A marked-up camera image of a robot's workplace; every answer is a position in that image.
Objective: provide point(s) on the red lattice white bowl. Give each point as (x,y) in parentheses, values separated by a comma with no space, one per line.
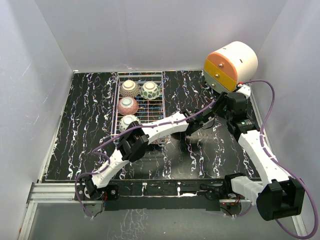
(160,141)

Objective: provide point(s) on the green spotted white bowl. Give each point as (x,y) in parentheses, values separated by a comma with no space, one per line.
(150,90)

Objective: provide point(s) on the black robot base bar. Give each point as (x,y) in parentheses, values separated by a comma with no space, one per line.
(157,194)

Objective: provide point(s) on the black dotted white bowl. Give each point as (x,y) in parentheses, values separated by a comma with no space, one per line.
(126,121)

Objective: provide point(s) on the round pastel drawer cabinet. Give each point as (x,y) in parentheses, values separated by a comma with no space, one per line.
(232,64)

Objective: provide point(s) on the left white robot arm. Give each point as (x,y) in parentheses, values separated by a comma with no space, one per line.
(131,145)

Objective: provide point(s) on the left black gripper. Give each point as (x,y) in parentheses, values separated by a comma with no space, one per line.
(189,133)

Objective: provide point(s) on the brown patterned bowl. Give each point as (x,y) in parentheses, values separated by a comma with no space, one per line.
(129,89)

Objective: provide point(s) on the white wire dish rack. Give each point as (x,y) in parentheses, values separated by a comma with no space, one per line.
(149,110)

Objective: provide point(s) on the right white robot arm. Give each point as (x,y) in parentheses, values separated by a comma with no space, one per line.
(280,195)

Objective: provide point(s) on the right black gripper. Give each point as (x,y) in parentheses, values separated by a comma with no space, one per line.
(221,101)

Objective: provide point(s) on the pink patterned bowl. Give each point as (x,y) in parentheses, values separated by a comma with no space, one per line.
(127,106)

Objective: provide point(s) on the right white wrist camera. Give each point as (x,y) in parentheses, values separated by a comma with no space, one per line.
(244,89)

